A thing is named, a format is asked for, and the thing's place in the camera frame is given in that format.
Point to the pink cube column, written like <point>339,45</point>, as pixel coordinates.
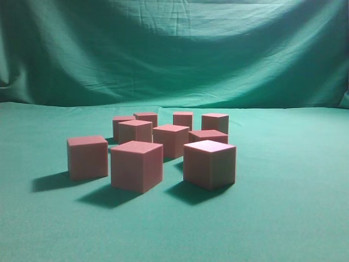
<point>136,166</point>
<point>215,121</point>
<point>183,118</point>
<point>213,135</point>
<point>173,138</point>
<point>147,116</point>
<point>115,121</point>
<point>87,157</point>
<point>209,164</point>

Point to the green cloth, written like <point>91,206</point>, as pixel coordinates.
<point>279,69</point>

